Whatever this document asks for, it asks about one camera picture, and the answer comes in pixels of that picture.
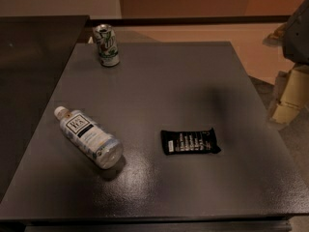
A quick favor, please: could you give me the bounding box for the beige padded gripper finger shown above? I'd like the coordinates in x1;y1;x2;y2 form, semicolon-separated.
267;64;309;126

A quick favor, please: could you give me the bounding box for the green white 7up can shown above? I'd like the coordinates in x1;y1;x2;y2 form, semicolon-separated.
94;24;120;68

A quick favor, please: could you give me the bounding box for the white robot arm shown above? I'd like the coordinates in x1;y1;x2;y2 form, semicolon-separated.
267;0;309;130

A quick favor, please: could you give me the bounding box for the black snack bar wrapper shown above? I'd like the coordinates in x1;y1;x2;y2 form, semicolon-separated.
160;129;221;156

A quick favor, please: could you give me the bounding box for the clear plastic tea bottle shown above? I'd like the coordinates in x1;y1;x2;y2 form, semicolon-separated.
54;106;124;169

